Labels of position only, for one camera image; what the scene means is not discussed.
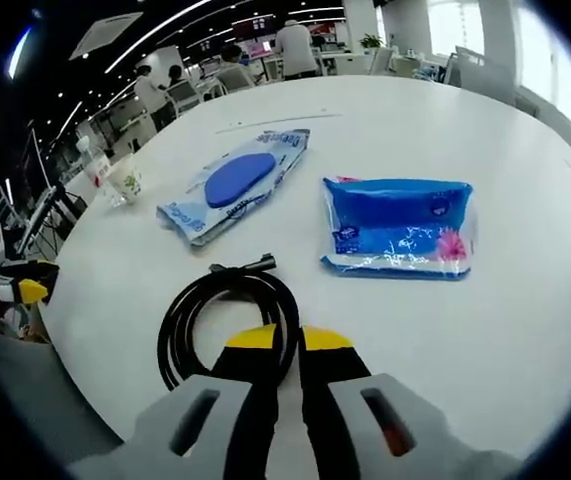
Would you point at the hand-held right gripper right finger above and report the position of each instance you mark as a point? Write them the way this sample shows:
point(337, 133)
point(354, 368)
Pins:
point(320, 400)

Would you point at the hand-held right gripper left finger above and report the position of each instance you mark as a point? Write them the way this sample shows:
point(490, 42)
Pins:
point(245, 400)

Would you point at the clear plastic water bottle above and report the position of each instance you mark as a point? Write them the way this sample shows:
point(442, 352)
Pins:
point(96, 167)

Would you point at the white leaf-print paper cup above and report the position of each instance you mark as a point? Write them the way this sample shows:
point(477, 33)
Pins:
point(127, 182)

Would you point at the blue tissue packet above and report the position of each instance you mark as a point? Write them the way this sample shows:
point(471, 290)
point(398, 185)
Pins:
point(390, 210)

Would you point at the light blue wet wipes packet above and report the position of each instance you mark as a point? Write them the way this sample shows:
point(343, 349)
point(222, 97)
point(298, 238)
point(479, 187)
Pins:
point(240, 180)

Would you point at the desk with black legs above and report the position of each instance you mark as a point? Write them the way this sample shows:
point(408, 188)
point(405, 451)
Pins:
point(52, 215)

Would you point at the grey mesh office chair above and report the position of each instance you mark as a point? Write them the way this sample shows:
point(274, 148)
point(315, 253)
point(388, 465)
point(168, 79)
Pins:
point(40, 400)

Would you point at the white office chair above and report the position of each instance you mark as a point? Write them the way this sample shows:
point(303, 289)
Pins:
point(485, 75)
point(182, 97)
point(235, 79)

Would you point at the ceiling air vent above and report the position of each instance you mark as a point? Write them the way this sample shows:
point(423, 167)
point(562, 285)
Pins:
point(107, 32)

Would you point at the potted green plant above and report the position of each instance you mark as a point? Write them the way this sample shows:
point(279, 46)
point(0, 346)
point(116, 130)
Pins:
point(372, 41)

